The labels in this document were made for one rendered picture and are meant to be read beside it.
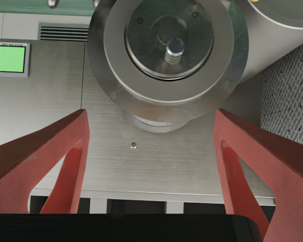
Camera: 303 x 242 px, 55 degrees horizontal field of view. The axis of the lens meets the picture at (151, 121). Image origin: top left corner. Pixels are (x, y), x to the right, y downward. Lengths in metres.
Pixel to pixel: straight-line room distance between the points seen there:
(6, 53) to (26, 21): 2.75
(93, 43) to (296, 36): 0.19
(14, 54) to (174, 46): 0.48
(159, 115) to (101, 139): 0.34
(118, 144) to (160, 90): 0.35
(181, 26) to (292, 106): 0.22
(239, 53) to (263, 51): 0.08
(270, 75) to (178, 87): 0.28
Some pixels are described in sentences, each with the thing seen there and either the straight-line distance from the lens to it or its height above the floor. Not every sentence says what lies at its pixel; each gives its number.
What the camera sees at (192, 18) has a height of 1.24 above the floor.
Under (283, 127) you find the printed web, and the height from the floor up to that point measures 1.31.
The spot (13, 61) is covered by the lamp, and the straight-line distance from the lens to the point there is 0.66.
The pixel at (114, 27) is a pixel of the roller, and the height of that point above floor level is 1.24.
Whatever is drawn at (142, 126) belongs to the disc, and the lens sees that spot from 0.51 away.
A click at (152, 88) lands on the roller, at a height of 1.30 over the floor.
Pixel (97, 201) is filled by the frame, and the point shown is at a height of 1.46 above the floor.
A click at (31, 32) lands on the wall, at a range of 3.36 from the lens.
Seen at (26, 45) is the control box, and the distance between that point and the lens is 0.66.
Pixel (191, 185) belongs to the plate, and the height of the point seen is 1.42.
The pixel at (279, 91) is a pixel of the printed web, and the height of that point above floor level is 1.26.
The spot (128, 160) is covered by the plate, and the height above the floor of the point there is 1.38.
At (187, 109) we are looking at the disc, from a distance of 0.26.
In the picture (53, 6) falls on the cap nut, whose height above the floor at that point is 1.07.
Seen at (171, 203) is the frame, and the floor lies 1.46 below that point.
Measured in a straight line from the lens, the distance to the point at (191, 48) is 0.25.
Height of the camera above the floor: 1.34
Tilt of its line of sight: 5 degrees down
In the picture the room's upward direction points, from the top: 178 degrees counter-clockwise
